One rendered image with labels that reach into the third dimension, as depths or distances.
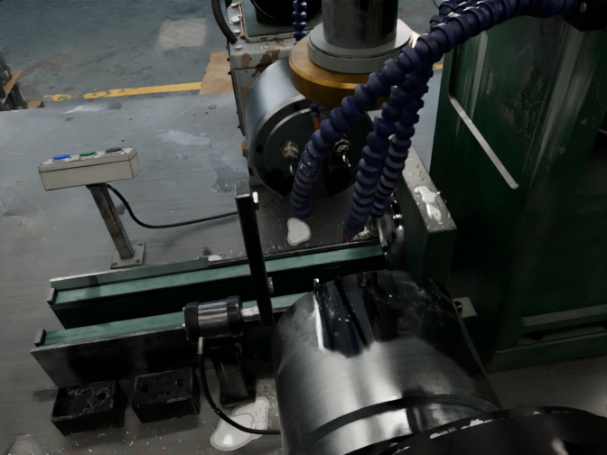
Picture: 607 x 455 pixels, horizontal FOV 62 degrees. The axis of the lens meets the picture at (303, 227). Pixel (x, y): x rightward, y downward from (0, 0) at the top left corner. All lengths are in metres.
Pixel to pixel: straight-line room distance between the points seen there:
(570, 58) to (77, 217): 1.14
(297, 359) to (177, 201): 0.82
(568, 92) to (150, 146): 1.20
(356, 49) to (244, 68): 0.55
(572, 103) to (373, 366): 0.34
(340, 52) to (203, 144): 0.94
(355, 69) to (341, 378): 0.34
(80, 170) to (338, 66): 0.60
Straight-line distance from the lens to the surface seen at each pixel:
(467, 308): 0.90
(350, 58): 0.62
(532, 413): 0.31
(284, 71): 1.04
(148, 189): 1.40
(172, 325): 0.91
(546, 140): 0.65
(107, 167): 1.05
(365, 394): 0.52
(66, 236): 1.35
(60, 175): 1.07
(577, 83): 0.60
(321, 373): 0.55
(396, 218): 0.80
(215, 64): 3.53
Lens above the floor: 1.62
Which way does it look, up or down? 43 degrees down
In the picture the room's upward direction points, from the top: 5 degrees counter-clockwise
